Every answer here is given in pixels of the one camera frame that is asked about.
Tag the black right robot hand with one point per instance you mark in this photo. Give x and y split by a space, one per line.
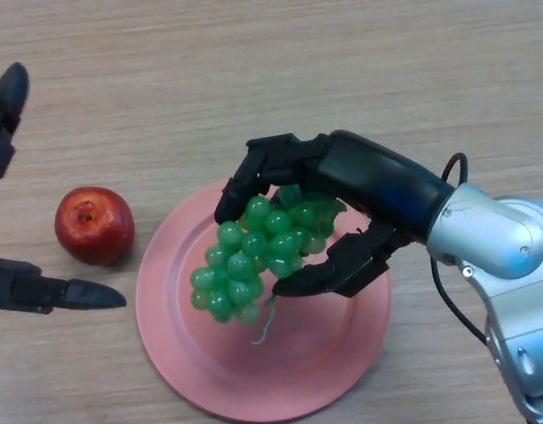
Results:
377 181

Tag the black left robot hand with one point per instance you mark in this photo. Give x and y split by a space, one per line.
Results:
6 115

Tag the green grape bunch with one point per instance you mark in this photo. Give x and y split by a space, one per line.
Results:
244 265

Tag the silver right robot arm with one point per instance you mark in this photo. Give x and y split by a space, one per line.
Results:
496 238

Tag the pink round plate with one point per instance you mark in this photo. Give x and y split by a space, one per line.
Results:
306 353

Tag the red apple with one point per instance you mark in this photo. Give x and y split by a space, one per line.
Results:
94 225

